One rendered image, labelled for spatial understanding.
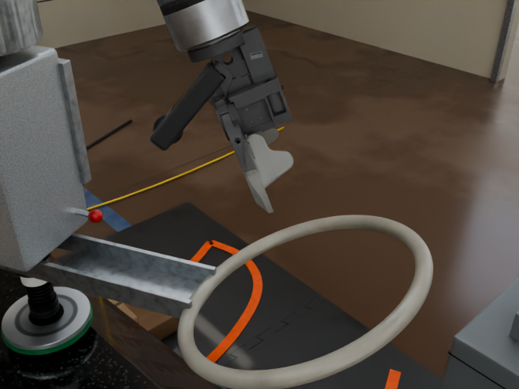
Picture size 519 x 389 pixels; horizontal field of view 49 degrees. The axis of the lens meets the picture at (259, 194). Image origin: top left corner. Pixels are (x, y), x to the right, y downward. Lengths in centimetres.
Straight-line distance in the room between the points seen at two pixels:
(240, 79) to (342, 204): 284
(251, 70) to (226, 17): 7
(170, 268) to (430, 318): 175
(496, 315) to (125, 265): 93
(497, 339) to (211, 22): 112
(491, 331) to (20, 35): 123
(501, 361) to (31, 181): 111
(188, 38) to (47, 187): 69
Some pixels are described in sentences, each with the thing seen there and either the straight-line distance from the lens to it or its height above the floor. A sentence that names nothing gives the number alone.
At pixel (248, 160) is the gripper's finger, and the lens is 65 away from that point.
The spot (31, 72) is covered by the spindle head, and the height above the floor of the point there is 150.
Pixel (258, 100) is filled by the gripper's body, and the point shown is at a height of 162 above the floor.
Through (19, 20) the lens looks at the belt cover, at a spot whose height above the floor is 161.
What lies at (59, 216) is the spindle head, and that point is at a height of 117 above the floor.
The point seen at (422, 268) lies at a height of 127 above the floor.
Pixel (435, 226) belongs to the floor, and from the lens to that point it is 341.
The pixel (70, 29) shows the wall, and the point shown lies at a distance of 670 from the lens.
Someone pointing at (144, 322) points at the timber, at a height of 11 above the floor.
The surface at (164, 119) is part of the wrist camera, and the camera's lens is 69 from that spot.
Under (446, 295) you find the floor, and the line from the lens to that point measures 294.
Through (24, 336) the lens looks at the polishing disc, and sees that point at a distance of 151.
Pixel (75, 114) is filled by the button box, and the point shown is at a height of 138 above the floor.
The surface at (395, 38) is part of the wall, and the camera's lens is 630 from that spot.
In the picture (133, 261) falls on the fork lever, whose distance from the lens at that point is 131.
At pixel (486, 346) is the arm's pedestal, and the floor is 85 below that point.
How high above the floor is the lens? 187
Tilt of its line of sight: 32 degrees down
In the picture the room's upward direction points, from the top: straight up
